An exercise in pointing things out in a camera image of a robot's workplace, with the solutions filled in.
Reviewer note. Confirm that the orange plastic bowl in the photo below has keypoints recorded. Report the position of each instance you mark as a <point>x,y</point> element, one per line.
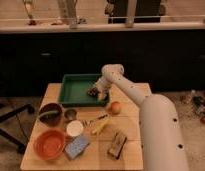
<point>49,144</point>

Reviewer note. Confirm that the yellow corn toy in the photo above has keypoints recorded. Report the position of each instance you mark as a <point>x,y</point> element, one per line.
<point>100,127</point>

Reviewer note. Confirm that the small metal cup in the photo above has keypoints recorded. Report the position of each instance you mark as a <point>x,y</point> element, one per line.
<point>70,114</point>

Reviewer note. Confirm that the dark grape bunch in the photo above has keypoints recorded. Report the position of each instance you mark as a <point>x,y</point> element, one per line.
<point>93,92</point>

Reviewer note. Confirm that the dark brown bowl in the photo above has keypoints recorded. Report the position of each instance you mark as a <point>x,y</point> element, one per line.
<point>54,120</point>

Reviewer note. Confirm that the blue sponge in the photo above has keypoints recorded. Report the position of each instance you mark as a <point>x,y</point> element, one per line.
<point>76,146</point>

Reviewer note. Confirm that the brown rectangular box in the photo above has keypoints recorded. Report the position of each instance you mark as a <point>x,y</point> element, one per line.
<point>116,145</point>

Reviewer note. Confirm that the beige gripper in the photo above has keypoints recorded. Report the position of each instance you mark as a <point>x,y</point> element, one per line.
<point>102,95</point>

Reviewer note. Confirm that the green cucumber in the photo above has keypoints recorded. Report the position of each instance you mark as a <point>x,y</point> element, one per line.
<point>48,114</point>

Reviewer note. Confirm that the white round cup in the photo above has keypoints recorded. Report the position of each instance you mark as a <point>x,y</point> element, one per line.
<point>74,128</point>

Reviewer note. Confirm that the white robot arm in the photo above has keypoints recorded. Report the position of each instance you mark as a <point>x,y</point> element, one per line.
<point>163,148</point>

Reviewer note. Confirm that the green plastic tray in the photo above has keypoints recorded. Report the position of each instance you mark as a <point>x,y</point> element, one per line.
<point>73,91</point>

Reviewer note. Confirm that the orange peach fruit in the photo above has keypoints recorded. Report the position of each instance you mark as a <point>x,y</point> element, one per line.
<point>115,107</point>

